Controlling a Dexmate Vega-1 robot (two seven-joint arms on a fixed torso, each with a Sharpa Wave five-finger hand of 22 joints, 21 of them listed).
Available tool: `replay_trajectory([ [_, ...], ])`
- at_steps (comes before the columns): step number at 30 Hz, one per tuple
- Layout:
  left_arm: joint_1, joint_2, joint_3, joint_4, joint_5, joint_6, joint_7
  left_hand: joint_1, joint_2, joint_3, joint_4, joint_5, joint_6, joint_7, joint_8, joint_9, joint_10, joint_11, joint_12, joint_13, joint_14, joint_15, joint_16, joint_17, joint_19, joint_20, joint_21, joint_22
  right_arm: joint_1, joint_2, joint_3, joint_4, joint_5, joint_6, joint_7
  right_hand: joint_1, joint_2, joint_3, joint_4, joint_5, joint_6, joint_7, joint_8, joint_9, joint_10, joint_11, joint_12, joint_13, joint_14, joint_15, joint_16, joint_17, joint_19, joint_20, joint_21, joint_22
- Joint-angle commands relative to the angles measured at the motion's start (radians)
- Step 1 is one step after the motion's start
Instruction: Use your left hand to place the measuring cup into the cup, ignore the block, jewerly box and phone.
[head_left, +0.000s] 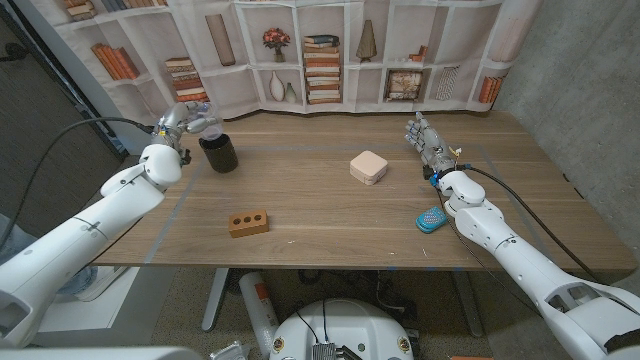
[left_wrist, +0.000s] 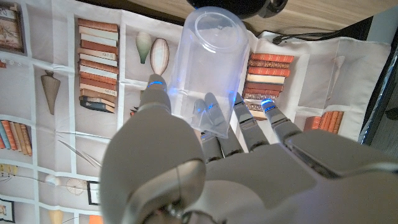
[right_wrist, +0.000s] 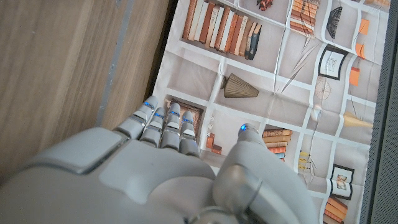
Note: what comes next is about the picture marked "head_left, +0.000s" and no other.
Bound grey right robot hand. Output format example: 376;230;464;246
403;111;464;181

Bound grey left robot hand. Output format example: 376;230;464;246
152;101;221;157

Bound clear plastic measuring cup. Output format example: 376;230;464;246
197;101;225;142

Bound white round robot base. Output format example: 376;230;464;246
268;298;415;360

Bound black cup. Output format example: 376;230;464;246
198;133;239;174

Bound pink jewelry box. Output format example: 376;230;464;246
349;150;390;187

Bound brown block with three holes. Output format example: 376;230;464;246
228;208;270;239

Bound grey table leg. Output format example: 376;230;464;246
452;271;485;338
201;268;231;333

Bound white roll with orange label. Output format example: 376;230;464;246
238;271;280;359

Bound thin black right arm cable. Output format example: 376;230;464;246
433;187;544;319

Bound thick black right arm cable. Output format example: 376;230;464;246
459;163;601;284

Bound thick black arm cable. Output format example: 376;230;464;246
459;163;601;284
0;116;157;251

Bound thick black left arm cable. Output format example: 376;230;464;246
0;116;157;251

